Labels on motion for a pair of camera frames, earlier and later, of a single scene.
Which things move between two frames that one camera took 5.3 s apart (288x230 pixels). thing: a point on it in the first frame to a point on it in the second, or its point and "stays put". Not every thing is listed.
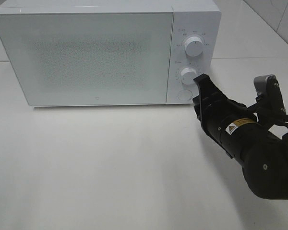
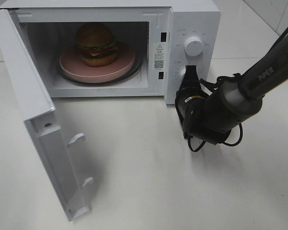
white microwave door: x=90 y=59 to x=38 y=111
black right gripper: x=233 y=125 to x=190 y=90
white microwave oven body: x=109 y=53 stays put
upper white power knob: x=194 y=46 stays put
